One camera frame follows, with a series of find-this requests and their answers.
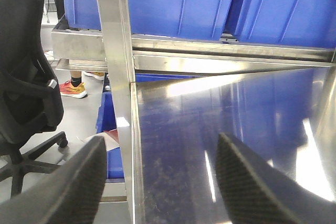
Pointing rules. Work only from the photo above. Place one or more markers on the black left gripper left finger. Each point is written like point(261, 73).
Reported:
point(70, 194)

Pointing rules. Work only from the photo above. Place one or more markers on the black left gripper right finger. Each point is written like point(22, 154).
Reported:
point(255, 192)

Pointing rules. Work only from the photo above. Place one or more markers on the lower blue bin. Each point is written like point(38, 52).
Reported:
point(107, 127)

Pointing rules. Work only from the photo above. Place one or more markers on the black office chair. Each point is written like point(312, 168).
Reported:
point(30, 95)

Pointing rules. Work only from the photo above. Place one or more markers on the orange sneaker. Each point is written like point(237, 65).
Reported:
point(78, 92)

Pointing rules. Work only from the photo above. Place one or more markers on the right blue plastic bin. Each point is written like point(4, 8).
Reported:
point(308, 23)

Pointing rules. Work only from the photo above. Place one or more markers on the blue plastic bin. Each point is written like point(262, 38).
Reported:
point(308, 23)
point(190, 19)

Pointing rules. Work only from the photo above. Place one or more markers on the left blue plastic bin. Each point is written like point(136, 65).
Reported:
point(190, 19)

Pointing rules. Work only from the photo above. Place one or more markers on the stainless steel rack frame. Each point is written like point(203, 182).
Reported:
point(278, 100)

